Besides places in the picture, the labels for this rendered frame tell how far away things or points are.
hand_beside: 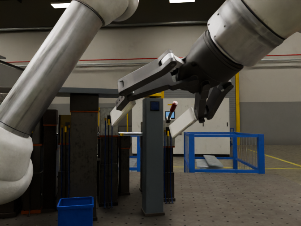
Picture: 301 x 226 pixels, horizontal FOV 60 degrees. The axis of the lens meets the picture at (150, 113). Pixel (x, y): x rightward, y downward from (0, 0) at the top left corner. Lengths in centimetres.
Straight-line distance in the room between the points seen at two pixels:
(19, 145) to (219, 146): 860
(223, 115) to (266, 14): 883
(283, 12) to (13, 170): 65
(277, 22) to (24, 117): 59
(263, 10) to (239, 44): 4
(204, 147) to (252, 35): 876
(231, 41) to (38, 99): 51
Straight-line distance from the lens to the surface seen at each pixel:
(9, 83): 453
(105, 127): 111
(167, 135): 117
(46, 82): 72
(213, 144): 910
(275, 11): 33
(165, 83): 40
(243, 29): 34
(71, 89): 94
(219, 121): 911
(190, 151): 291
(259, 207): 123
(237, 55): 35
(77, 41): 73
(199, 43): 38
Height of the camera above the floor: 103
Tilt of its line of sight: 3 degrees up
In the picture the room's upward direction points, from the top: straight up
